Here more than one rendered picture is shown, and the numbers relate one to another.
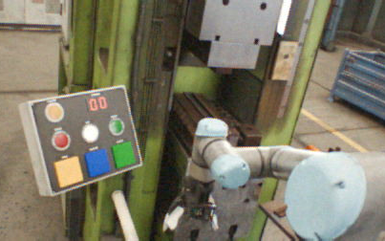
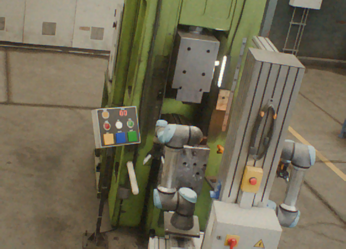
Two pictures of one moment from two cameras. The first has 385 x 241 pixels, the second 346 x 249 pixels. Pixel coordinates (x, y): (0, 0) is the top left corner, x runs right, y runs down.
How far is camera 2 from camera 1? 2.69 m
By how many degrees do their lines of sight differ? 11
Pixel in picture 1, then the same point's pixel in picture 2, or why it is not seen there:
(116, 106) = (131, 115)
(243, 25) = (193, 82)
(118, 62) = (135, 95)
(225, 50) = (185, 93)
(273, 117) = (219, 130)
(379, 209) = (178, 136)
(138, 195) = (140, 165)
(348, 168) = (172, 126)
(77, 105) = (115, 112)
